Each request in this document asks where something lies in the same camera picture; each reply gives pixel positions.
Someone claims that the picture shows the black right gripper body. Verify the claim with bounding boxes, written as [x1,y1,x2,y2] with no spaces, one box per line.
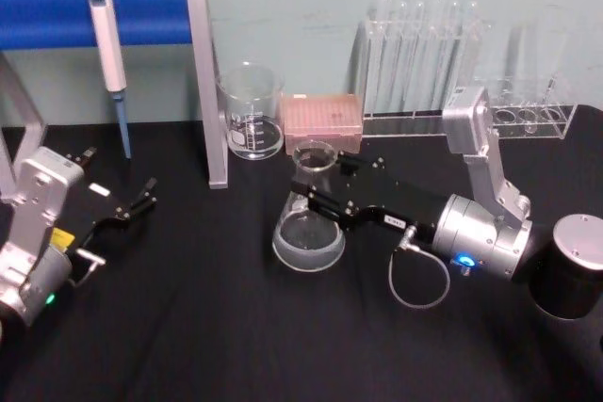
[329,158,452,247]

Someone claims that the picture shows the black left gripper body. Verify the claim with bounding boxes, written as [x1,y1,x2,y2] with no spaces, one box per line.
[65,169,134,255]

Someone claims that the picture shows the clear glass conical flask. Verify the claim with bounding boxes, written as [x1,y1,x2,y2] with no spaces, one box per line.
[271,139,347,273]

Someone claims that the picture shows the pink pipette tip box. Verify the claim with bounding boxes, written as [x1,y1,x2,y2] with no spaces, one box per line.
[279,92,366,156]

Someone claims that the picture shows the clear acrylic test tube rack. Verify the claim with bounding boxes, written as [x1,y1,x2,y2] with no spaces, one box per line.
[361,19,579,141]

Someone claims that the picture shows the clear glass beaker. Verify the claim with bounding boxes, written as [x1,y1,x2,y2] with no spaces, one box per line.
[215,61,285,162]

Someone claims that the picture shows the white and blue pipette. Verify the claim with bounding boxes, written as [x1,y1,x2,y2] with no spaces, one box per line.
[86,0,134,160]

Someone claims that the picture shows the clear glass test tube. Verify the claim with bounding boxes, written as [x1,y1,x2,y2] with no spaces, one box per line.
[412,0,427,112]
[376,0,395,112]
[432,0,449,112]
[447,0,464,112]
[395,0,411,112]

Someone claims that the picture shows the blue and grey pipette stand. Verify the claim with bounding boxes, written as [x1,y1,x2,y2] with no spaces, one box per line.
[0,0,231,197]

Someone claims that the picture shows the black table cloth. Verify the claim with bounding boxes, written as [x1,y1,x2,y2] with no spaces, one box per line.
[0,104,603,402]

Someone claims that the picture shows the small clear glass tube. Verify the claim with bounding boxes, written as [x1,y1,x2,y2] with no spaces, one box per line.
[526,80,558,135]

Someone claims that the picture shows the thin grey right gripper cable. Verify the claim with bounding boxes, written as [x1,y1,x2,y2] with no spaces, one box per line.
[388,225,451,311]

